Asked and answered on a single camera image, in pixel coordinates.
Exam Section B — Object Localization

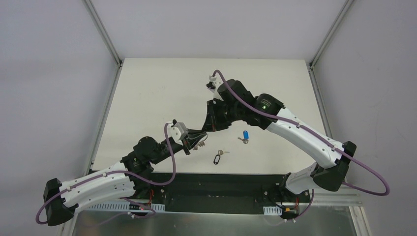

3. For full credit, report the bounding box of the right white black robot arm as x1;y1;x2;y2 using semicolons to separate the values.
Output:
202;76;356;202

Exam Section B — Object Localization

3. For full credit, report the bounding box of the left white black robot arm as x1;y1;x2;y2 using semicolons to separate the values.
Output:
35;124;207;226

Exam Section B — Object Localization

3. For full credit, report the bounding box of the silver key with blue tag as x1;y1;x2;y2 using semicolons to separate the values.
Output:
238;130;249;144

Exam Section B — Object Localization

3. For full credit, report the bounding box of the front steel sheet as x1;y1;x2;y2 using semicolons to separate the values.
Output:
73;208;356;236

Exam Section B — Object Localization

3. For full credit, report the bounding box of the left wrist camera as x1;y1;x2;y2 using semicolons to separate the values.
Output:
166;121;188;145

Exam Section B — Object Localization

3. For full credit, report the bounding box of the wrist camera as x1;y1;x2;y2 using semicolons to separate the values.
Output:
166;121;188;145
206;75;223;101

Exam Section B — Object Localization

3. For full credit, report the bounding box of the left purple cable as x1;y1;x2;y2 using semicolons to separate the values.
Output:
35;122;177;225

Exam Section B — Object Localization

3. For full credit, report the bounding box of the purple cable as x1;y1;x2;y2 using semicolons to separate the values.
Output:
211;69;390;225
35;122;177;225

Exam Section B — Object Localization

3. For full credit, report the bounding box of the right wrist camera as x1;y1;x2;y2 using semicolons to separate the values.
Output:
206;75;223;101

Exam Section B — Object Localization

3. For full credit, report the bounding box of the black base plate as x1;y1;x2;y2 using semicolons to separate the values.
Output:
130;174;310;214

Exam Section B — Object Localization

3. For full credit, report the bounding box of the left white cable duct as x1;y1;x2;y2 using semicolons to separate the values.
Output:
87;201;150;212

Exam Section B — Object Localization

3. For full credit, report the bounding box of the white cable duct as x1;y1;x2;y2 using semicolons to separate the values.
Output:
87;201;150;212
263;206;282;216

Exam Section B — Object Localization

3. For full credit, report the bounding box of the right white cable duct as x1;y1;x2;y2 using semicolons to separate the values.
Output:
263;206;282;216

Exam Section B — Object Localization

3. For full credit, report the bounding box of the left aluminium frame rail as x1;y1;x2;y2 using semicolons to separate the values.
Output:
59;0;123;236

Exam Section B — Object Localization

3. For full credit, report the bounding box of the aluminium frame rail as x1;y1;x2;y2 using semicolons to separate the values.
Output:
59;0;123;236
308;0;372;236

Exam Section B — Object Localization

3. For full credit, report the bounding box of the right aluminium frame rail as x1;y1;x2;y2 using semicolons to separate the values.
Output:
308;0;372;236

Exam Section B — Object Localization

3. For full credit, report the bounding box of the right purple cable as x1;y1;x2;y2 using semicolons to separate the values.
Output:
211;69;390;225

